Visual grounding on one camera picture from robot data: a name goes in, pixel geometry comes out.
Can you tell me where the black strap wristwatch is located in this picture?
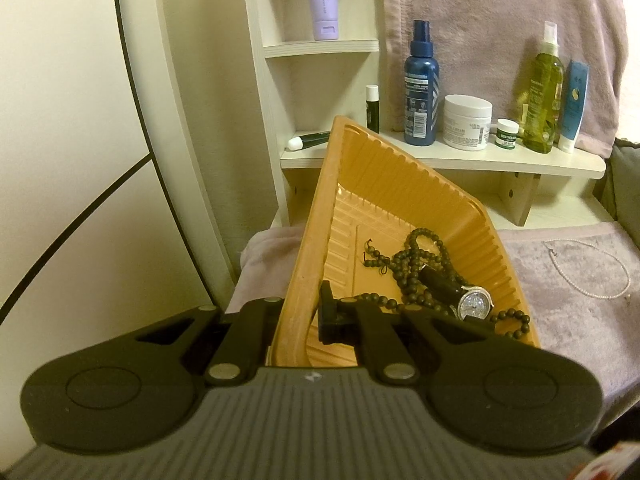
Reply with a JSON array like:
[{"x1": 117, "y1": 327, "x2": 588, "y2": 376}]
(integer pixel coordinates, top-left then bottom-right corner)
[{"x1": 418, "y1": 266, "x2": 494, "y2": 321}]

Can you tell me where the dark green bead necklace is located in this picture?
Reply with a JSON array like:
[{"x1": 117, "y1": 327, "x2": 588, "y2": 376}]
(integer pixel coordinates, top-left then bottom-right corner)
[{"x1": 342, "y1": 226, "x2": 533, "y2": 340}]

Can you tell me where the white pearl necklace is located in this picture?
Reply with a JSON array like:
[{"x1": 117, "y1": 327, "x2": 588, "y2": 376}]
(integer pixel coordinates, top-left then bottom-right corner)
[{"x1": 543, "y1": 237, "x2": 633, "y2": 302}]

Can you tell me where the orange plastic tray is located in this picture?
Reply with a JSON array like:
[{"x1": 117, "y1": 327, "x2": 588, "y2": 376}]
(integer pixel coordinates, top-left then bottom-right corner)
[{"x1": 271, "y1": 116, "x2": 531, "y2": 367}]

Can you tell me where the lilac plush towel mat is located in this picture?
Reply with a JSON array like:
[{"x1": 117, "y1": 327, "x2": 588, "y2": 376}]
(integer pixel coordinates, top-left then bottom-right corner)
[{"x1": 226, "y1": 221, "x2": 640, "y2": 426}]

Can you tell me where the grey cushion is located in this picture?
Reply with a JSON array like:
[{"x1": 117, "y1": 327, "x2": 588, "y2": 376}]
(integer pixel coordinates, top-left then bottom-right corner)
[{"x1": 593, "y1": 139, "x2": 640, "y2": 245}]

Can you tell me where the small green-label jar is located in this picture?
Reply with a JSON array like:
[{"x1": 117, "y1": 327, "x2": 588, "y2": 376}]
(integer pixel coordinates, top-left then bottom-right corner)
[{"x1": 495, "y1": 118, "x2": 520, "y2": 150}]

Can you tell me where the white cream jar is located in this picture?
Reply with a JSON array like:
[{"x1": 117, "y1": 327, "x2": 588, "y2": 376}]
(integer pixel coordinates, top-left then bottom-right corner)
[{"x1": 442, "y1": 94, "x2": 492, "y2": 152}]

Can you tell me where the green oil spray bottle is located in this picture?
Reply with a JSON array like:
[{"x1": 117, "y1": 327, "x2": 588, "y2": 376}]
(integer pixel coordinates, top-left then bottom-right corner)
[{"x1": 523, "y1": 21, "x2": 564, "y2": 154}]

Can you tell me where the blue white tube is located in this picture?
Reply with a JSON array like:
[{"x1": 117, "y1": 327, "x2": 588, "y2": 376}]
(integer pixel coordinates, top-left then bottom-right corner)
[{"x1": 559, "y1": 60, "x2": 590, "y2": 153}]

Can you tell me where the dark green lying tube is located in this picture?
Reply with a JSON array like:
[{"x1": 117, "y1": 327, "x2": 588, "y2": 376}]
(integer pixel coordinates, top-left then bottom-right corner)
[{"x1": 286, "y1": 131, "x2": 331, "y2": 152}]

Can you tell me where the white-capped lip balm stick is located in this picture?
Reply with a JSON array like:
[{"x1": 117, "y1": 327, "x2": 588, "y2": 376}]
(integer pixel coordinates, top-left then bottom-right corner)
[{"x1": 366, "y1": 84, "x2": 380, "y2": 133}]

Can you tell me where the blue spray bottle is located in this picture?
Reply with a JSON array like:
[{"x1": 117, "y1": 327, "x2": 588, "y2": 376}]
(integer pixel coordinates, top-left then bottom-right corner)
[{"x1": 404, "y1": 20, "x2": 439, "y2": 146}]

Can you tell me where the white wooden shelf unit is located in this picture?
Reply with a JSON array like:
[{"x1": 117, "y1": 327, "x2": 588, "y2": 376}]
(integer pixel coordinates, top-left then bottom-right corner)
[{"x1": 245, "y1": 0, "x2": 608, "y2": 230}]

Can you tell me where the hanging lilac towel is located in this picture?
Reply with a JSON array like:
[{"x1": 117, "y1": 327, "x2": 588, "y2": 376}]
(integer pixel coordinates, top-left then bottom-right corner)
[{"x1": 383, "y1": 0, "x2": 628, "y2": 158}]

